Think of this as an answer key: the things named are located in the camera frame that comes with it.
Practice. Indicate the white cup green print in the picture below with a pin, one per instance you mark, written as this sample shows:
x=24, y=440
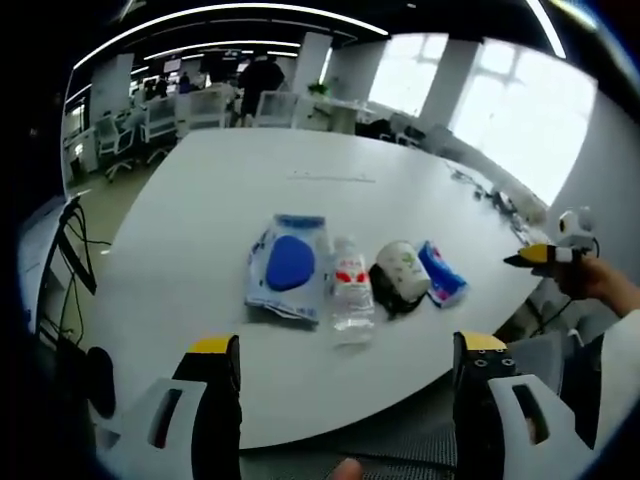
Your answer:
x=405, y=270

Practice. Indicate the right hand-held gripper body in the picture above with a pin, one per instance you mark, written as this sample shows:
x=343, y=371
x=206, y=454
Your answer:
x=577, y=232

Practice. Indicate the clear plastic water bottle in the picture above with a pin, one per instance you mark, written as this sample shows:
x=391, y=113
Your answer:
x=352, y=295

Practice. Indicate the person's left hand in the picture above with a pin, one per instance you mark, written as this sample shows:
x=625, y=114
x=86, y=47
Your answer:
x=347, y=471

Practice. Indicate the small blue snack packet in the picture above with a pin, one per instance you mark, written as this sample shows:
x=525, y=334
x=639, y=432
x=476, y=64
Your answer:
x=442, y=275

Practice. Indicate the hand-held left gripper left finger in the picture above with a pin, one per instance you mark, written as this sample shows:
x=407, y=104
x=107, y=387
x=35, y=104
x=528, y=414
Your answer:
x=175, y=430

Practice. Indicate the white mesh office chair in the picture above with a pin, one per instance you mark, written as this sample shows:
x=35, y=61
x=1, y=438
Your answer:
x=202, y=110
x=115, y=137
x=160, y=122
x=277, y=110

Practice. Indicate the wet wipes packet blue lid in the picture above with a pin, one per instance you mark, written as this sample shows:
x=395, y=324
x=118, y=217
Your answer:
x=290, y=260

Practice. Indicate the grey office chair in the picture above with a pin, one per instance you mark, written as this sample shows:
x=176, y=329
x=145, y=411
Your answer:
x=537, y=357

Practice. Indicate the black frame chair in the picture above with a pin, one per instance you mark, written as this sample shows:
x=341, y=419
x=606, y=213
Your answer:
x=65, y=280

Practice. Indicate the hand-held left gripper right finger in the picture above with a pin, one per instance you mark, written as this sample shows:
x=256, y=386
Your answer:
x=500, y=425

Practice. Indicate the green potted plant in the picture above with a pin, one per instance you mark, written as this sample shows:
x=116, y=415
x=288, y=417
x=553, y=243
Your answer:
x=320, y=89

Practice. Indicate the white table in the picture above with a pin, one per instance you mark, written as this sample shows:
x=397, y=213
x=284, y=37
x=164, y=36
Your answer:
x=225, y=200

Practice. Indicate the person's right hand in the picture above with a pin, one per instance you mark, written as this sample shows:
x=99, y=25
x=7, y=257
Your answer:
x=600, y=282

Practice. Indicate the black item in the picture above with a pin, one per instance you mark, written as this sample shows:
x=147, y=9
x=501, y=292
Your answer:
x=387, y=297

